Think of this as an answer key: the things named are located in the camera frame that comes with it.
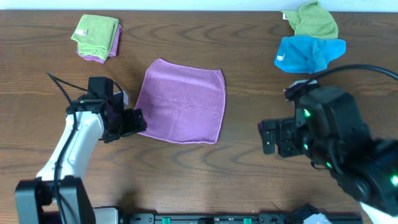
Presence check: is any crumpled green cloth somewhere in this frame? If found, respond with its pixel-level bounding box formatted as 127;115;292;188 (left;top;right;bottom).
281;1;338;39

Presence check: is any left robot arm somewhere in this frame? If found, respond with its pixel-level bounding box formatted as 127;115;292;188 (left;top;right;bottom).
15;91;147;223

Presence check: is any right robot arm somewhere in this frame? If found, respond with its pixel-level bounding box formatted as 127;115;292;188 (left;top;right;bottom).
258;85;397;217

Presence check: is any folded pink cloth under green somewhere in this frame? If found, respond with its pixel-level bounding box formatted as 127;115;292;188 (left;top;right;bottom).
76;24;123;63

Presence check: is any pink microfiber cloth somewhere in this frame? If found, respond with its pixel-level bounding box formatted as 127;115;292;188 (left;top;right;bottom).
136;58;226;144

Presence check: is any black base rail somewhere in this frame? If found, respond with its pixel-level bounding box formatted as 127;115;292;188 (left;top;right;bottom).
93;203;364;224

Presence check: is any crumpled blue cloth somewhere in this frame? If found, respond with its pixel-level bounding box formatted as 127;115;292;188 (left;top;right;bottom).
274;35;346;74

